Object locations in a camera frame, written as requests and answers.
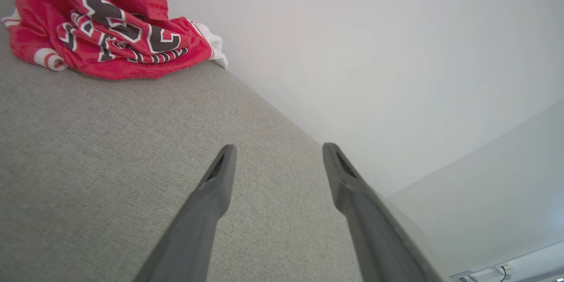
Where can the white metal rail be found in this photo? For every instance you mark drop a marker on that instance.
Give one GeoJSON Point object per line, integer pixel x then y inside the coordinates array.
{"type": "Point", "coordinates": [533, 261]}

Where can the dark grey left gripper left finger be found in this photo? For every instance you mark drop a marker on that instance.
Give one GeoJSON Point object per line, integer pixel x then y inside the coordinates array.
{"type": "Point", "coordinates": [198, 229]}

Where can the red basketball jersey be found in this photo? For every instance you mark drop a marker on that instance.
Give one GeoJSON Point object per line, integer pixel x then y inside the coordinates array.
{"type": "Point", "coordinates": [110, 17]}

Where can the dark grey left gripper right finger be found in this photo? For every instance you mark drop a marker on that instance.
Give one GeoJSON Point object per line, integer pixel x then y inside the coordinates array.
{"type": "Point", "coordinates": [374, 238]}

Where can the grey fabric sofa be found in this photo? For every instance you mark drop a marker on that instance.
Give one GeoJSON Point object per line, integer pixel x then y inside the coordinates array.
{"type": "Point", "coordinates": [110, 163]}

